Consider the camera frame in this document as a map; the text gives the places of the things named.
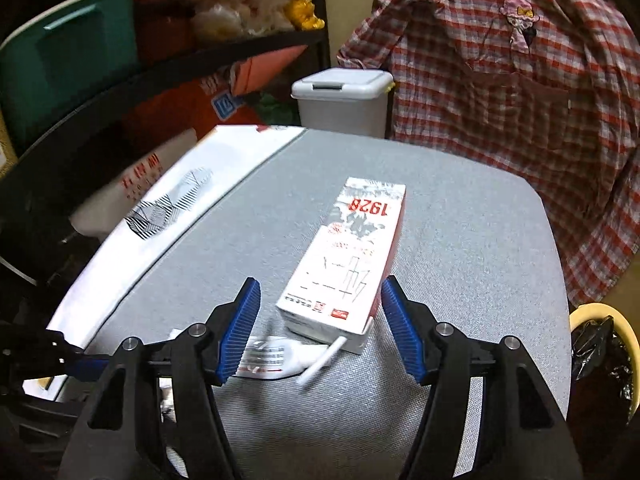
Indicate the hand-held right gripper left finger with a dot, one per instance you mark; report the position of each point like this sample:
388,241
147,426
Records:
240,330

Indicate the orange cardboard carton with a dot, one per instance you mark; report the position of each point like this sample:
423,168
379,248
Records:
175,105

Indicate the clear bags of pale snacks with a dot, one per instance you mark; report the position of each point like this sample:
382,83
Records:
235,15

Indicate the white and red carton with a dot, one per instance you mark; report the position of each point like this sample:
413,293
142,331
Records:
345,270

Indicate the yellow bin black bag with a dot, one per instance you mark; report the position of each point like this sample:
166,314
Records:
600,355

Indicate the yellow plastic bag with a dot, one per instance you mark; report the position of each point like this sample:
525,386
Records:
302,12

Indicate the white sack with red print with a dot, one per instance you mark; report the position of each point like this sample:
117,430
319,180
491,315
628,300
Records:
150,170

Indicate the white lidded bin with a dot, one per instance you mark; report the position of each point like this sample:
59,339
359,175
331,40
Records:
340,110

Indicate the black shelf rack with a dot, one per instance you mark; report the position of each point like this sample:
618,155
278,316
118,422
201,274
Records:
225,55

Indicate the white tube with red print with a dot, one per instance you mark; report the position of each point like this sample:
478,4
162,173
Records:
270,357

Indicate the white plastic wrapper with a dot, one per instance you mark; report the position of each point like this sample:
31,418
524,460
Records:
166,395

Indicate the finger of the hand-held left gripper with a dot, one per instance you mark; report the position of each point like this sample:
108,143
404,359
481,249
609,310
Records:
85,365

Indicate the white printed paper bag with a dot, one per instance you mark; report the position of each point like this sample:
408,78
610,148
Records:
100,285

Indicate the red plaid shirt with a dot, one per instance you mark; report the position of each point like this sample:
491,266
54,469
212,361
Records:
475,110

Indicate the green plastic bag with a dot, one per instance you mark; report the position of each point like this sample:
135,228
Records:
275,110

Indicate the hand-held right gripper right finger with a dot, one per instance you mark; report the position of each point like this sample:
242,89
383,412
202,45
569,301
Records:
400,330

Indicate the teal storage box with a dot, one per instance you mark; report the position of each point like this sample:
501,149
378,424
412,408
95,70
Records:
65,70

